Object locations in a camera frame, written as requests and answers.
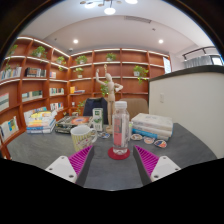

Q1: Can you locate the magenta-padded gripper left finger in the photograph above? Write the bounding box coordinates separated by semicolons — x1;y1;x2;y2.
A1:
45;144;95;188

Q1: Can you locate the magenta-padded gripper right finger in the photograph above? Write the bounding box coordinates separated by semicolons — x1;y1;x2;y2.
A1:
132;144;182;186

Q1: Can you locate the clear plastic water bottle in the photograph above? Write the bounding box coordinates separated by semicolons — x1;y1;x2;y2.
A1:
111;100;131;156

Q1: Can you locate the round orange blue sticker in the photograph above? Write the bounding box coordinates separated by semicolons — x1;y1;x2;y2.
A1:
153;139;168;149

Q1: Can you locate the round pale orange sticker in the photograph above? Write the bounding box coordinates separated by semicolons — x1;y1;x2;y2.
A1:
143;136;156;145

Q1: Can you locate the pale patterned ceramic mug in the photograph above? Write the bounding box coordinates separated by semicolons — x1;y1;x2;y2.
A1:
69;124;98;153

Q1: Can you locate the round white sticker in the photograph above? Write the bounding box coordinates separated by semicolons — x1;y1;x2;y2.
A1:
130;133;144;141

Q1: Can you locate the flat round red coaster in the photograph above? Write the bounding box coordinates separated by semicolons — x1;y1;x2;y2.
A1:
107;146;131;161

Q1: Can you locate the white stack of books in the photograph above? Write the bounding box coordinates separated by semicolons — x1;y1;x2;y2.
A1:
130;112;174;141

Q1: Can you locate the dark stack of books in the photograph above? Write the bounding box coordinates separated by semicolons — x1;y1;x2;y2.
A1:
54;115;94;135

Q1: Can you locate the small white green carton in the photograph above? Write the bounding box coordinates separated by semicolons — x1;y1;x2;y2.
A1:
92;107;104;132

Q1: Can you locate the colourful stack of books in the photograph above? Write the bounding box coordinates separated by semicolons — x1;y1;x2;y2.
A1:
25;110;58;135

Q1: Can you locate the tan upholstered chair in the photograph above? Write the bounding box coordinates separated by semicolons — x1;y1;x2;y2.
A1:
116;97;150;121

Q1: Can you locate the dark blue chair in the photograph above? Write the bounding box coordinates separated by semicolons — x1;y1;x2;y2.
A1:
82;97;109;117

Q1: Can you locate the white partition counter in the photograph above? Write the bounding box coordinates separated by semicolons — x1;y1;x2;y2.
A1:
148;64;224;160

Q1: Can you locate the wooden artist mannequin figure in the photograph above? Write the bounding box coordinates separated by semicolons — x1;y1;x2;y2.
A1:
95;63;124;135

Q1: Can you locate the group of ceiling lights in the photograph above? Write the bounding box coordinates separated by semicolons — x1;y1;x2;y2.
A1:
79;0;139;16

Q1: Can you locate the wooden wall shelf unit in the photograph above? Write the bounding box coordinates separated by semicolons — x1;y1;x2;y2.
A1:
0;35;172;160

